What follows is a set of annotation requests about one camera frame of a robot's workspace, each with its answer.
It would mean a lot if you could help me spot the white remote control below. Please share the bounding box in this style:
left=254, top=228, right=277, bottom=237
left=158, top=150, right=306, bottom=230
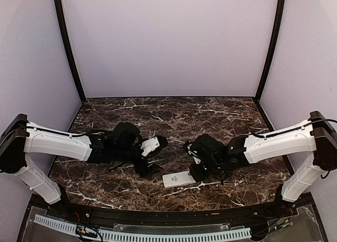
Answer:
left=162, top=171, right=196, bottom=188

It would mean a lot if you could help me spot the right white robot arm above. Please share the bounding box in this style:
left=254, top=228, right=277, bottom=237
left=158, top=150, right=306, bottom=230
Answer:
left=183, top=111, right=336, bottom=218

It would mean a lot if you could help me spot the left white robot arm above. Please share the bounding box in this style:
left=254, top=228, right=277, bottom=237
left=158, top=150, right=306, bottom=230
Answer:
left=1, top=114, right=168, bottom=219

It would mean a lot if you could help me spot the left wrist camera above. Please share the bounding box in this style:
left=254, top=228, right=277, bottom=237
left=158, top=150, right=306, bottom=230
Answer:
left=140, top=137, right=160, bottom=157

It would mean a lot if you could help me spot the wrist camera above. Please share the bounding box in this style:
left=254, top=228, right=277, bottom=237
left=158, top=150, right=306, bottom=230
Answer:
left=140, top=137, right=160, bottom=157
left=183, top=141, right=202, bottom=165

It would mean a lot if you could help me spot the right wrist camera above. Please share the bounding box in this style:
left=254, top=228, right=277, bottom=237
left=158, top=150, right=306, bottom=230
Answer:
left=183, top=141, right=202, bottom=165

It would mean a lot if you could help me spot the black curved front rail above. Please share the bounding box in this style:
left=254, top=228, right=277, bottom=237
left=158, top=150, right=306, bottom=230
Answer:
left=49, top=202, right=298, bottom=227

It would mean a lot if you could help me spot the white slotted cable duct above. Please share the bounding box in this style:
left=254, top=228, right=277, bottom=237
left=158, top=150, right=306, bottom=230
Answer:
left=34, top=214, right=252, bottom=241

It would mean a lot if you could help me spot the right black frame post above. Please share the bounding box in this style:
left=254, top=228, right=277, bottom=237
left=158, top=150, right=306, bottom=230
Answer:
left=255, top=0, right=285, bottom=102

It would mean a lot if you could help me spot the black frame post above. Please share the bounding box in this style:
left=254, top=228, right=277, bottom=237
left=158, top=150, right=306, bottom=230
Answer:
left=54, top=0, right=86, bottom=103
left=255, top=0, right=285, bottom=102

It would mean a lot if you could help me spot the left black frame post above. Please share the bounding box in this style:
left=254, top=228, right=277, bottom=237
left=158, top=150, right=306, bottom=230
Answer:
left=54, top=0, right=86, bottom=103

